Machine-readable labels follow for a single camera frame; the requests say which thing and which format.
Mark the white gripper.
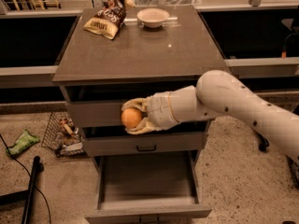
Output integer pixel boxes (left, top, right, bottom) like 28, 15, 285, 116
121, 91, 179, 135

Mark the orange fruit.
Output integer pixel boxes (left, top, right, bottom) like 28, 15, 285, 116
121, 108, 142, 129

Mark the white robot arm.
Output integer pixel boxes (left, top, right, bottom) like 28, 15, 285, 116
121, 70, 299, 161

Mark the grey middle drawer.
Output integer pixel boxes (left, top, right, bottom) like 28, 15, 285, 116
83, 132, 207, 156

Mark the grey drawer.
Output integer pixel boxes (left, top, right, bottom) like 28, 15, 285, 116
64, 94, 222, 129
86, 151, 211, 224
83, 132, 207, 156

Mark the grey drawer cabinet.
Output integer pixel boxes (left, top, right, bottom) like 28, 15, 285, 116
51, 5, 232, 224

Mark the grey top drawer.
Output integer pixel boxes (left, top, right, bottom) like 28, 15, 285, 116
64, 94, 222, 129

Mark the grey bottom drawer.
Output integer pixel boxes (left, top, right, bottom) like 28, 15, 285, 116
86, 151, 211, 224

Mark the white bowl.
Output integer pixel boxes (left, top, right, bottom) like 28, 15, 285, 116
137, 8, 169, 28

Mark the brown chip bag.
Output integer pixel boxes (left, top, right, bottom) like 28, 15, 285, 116
83, 0, 135, 40

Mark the green snack bag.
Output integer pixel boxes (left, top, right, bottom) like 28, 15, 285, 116
6, 130, 40, 157

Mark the black stand leg right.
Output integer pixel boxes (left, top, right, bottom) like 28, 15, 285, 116
257, 133, 269, 152

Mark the black stand leg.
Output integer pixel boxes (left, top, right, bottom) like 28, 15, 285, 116
257, 133, 269, 152
0, 156, 42, 224

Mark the black stand leg left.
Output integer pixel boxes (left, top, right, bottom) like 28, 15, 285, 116
0, 156, 42, 224

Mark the wire basket with items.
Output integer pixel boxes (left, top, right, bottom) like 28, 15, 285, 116
42, 112, 86, 157

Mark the black cable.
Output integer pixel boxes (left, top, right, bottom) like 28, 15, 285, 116
0, 133, 52, 224

